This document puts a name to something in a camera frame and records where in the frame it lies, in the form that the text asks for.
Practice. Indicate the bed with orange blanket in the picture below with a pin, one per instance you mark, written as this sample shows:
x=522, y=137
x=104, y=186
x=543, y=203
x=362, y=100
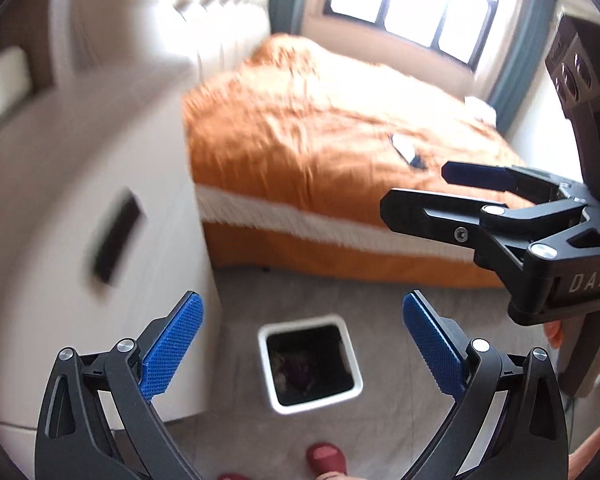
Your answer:
x=305, y=135

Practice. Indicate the person's right hand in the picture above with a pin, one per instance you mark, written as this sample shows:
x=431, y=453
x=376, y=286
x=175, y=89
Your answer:
x=552, y=334

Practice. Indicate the dark flat object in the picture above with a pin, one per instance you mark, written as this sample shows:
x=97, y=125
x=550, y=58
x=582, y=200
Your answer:
x=115, y=240

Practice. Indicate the white padded headboard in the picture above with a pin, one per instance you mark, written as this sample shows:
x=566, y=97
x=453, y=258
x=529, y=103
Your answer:
x=220, y=25

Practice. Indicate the small black white device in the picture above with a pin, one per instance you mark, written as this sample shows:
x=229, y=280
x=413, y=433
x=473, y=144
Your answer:
x=407, y=152

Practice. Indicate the dark framed window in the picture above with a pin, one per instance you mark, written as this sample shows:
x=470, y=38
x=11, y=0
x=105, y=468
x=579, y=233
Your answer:
x=415, y=0

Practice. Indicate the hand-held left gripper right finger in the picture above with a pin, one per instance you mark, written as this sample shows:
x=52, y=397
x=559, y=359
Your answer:
x=432, y=345

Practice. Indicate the white square trash bin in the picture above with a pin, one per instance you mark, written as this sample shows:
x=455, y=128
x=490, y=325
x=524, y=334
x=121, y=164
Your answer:
x=305, y=322

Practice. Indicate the white box appliance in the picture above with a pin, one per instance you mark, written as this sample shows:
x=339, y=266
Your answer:
x=2, y=80

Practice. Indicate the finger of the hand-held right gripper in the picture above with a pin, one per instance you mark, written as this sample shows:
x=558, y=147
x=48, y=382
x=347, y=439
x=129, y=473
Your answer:
x=430, y=215
x=475, y=175

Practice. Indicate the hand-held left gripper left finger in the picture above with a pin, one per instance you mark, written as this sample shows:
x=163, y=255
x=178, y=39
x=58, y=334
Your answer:
x=172, y=345

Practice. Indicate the person's right forearm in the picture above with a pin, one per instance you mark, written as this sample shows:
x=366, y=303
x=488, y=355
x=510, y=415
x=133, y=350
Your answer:
x=597, y=452

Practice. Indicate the red slipper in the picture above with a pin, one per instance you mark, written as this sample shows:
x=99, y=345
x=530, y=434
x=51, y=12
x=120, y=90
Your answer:
x=325, y=455
x=232, y=476

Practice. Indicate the crumpled wrappers pile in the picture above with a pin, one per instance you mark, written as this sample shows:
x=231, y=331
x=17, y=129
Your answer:
x=292, y=367

